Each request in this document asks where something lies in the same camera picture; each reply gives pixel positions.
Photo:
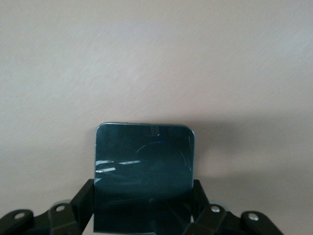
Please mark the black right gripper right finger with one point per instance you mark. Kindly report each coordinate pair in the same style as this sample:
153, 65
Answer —
215, 220

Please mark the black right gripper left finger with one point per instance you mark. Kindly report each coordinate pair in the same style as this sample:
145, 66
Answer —
61, 218

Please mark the small black square box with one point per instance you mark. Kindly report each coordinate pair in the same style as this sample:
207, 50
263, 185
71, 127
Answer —
144, 171

